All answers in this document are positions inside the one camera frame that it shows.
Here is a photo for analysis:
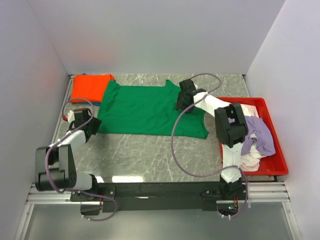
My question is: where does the lavender t shirt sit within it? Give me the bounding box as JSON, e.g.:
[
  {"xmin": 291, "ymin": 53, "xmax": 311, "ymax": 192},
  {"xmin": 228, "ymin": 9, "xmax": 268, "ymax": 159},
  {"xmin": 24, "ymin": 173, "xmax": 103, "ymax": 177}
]
[{"xmin": 241, "ymin": 116, "xmax": 276, "ymax": 156}]

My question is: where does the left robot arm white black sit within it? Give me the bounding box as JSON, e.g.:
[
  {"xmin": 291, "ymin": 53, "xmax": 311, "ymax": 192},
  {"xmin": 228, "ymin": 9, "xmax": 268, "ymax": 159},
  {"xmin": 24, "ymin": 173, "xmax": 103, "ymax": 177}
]
[{"xmin": 35, "ymin": 108, "xmax": 102, "ymax": 201}]

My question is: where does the green t shirt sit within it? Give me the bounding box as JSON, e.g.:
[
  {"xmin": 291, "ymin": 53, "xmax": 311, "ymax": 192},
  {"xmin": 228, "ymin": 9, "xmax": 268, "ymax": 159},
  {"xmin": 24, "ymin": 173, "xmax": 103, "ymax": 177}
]
[{"xmin": 97, "ymin": 80, "xmax": 209, "ymax": 139}]

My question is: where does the red plastic bin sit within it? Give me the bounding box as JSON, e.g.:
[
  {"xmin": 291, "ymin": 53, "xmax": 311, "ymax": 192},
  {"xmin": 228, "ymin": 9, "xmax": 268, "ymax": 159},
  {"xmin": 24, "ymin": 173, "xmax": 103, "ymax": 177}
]
[{"xmin": 218, "ymin": 97, "xmax": 289, "ymax": 177}]

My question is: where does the orange t shirt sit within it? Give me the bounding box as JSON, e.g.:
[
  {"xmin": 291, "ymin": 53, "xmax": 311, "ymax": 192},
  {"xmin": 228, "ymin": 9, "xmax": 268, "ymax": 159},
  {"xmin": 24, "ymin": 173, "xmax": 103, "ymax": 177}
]
[{"xmin": 69, "ymin": 73, "xmax": 115, "ymax": 104}]

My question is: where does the aluminium frame rail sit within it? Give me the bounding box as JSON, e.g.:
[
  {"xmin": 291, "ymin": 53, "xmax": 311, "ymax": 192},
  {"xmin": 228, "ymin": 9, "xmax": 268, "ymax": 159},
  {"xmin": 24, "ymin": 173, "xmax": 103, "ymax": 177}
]
[{"xmin": 26, "ymin": 181, "xmax": 291, "ymax": 205}]

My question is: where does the black base beam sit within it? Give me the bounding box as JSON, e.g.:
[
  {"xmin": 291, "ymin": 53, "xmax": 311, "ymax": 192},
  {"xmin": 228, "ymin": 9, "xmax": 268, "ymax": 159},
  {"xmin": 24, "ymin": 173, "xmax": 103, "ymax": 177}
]
[{"xmin": 69, "ymin": 181, "xmax": 251, "ymax": 213}]

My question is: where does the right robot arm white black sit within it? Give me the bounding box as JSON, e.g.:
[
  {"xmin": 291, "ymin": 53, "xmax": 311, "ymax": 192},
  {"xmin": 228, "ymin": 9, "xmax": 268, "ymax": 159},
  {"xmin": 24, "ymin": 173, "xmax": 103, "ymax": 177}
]
[{"xmin": 175, "ymin": 78, "xmax": 249, "ymax": 200}]

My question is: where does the pale pink t shirt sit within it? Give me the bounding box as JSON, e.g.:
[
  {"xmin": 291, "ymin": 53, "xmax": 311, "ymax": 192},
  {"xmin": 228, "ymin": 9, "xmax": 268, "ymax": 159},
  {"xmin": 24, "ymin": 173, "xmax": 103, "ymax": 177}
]
[{"xmin": 240, "ymin": 104, "xmax": 263, "ymax": 172}]

